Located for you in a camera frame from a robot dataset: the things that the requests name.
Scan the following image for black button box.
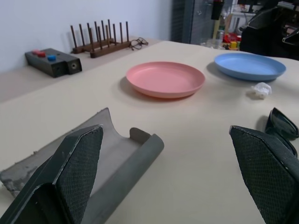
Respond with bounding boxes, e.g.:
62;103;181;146
25;48;83;78

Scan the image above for pink round plate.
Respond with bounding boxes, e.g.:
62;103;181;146
126;61;206;98

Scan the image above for brown thin-framed eyeglasses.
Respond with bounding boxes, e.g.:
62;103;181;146
128;37;149;51

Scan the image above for crumpled white paper ball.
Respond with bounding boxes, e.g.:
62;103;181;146
245;82;273;98

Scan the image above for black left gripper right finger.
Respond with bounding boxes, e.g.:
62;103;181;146
228;125;299;224

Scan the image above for dark grey cabinet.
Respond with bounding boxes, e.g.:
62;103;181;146
171;0;212;44

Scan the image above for brown wooden peg rack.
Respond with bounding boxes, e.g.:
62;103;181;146
70;19;131;58

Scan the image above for grey felt glasses tray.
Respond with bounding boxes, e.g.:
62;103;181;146
0;107;165;224

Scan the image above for black sunglasses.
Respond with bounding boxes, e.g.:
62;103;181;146
265;107;299;159

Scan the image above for blue round plate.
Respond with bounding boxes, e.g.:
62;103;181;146
214;52;286;82

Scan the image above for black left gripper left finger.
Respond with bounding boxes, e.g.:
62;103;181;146
0;124;104;224

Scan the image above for colourful small toys pile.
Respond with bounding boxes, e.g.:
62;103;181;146
221;32;242;51

